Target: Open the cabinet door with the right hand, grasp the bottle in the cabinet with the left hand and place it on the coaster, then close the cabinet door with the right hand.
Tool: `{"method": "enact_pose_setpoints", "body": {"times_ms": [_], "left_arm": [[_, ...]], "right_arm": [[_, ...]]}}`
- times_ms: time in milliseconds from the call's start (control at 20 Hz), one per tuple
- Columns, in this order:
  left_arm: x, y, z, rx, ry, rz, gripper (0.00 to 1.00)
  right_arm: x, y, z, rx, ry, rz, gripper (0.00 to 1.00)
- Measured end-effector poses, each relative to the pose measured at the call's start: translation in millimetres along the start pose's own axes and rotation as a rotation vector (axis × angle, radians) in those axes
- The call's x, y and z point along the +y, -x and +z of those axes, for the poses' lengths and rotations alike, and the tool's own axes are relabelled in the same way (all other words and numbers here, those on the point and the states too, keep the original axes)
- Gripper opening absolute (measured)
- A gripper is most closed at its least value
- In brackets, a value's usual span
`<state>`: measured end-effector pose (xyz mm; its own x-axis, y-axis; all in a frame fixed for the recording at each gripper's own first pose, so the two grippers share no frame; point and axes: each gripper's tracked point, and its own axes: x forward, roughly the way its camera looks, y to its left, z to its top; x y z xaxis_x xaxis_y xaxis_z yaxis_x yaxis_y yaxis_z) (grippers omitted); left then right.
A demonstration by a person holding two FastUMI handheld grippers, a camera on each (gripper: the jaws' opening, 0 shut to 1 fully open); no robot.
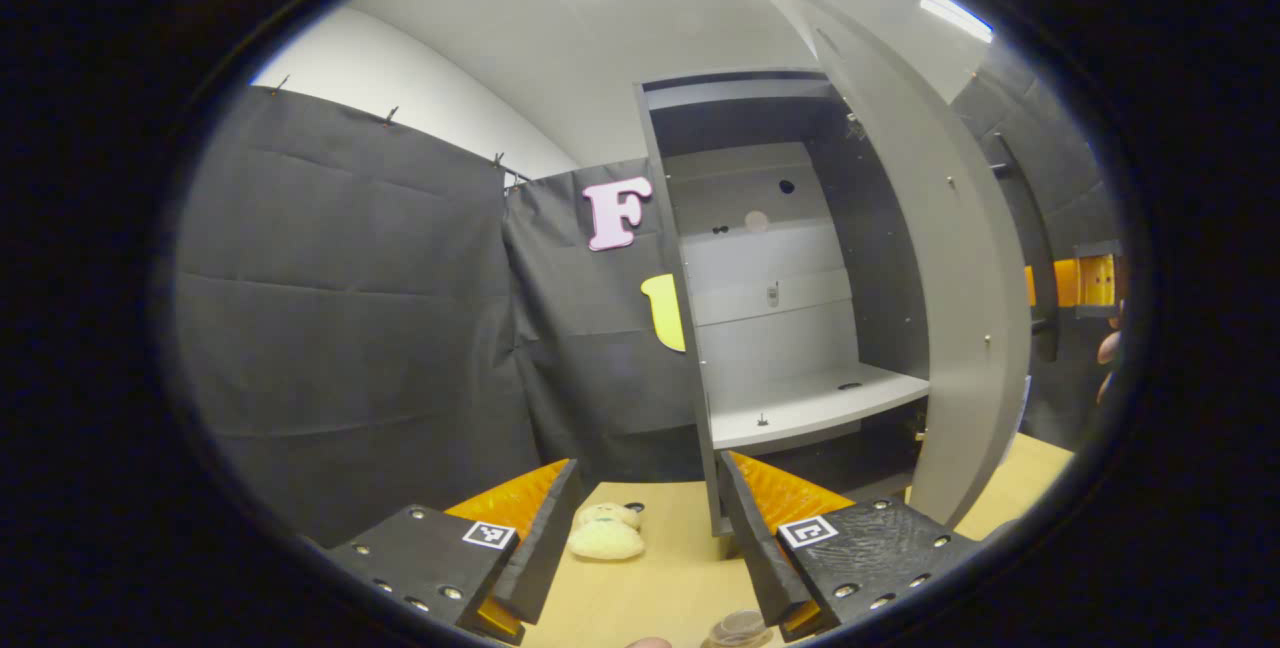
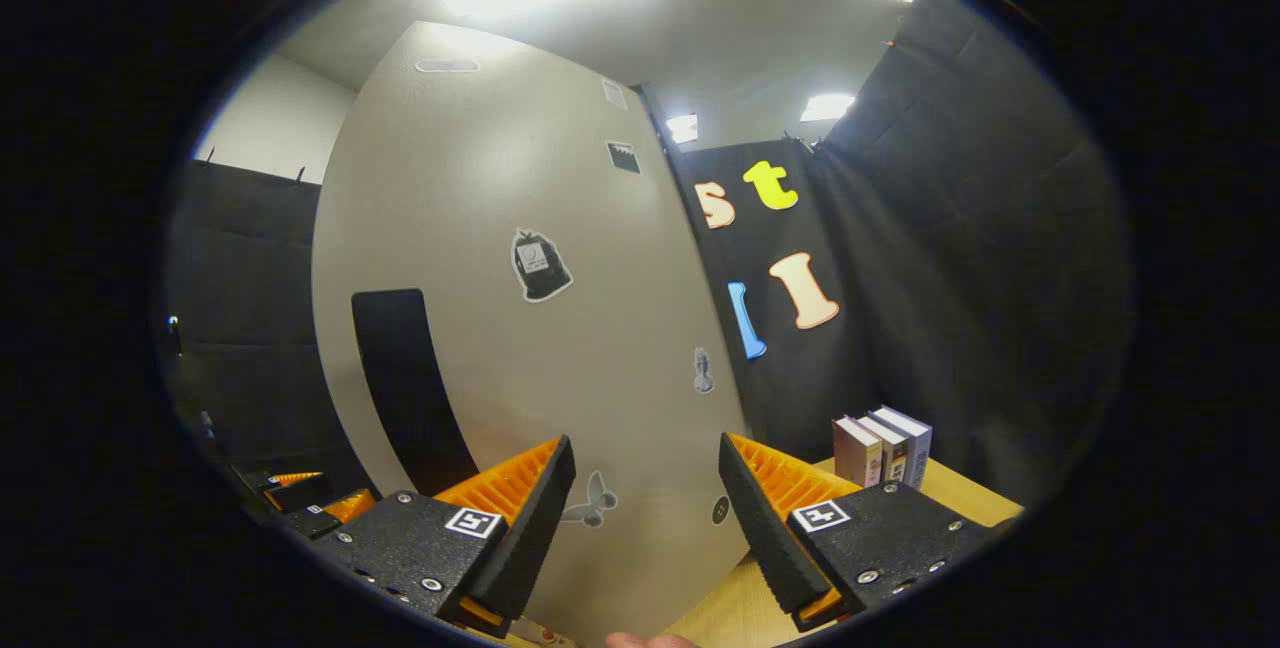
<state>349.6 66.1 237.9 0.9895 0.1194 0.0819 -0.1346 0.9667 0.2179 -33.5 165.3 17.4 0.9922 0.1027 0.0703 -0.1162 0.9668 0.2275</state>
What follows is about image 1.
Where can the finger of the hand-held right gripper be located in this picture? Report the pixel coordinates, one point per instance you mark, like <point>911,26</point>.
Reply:
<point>1095,278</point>

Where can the ceiling light panel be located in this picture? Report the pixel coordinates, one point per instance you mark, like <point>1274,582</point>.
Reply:
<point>955,13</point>

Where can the metal door hinge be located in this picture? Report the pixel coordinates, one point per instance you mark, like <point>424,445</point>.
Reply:
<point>856,126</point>

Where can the clear bottle with cherry label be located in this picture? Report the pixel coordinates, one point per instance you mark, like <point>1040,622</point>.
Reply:
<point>740,628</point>

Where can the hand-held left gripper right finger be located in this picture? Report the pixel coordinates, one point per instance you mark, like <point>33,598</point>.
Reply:
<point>750,548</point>

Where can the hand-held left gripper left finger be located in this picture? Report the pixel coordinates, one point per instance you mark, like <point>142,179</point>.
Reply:
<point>550,553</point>

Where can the grey cabinet door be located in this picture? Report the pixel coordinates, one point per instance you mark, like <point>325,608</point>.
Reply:
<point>960,328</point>

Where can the dark grey cabinet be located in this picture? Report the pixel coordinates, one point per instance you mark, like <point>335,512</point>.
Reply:
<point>870,258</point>

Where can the cream plush toy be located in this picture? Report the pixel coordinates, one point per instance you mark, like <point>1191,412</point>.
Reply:
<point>605,538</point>

